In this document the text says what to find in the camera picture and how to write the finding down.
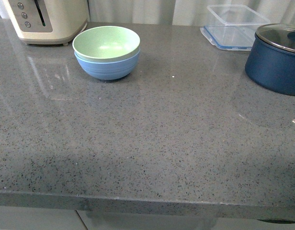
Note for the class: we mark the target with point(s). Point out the clear plastic food container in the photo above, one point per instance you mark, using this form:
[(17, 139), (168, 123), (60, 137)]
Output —
[(234, 15)]

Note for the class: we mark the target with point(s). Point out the cream toaster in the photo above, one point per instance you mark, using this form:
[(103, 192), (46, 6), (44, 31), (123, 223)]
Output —
[(47, 22)]

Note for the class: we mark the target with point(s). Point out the green bowl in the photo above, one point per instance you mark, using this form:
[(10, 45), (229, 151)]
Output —
[(106, 44)]

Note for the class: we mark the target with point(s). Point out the blue bowl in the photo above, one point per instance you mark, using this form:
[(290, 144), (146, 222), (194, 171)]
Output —
[(109, 70)]

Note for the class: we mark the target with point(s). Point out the clear container lid blue seal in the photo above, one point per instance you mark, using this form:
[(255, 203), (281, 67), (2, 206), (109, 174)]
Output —
[(230, 37)]

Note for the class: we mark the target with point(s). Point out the glass lid blue knob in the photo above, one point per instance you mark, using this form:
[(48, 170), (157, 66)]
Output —
[(281, 36)]

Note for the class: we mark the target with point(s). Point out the dark blue saucepan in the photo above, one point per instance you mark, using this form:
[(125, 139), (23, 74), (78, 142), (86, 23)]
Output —
[(271, 67)]

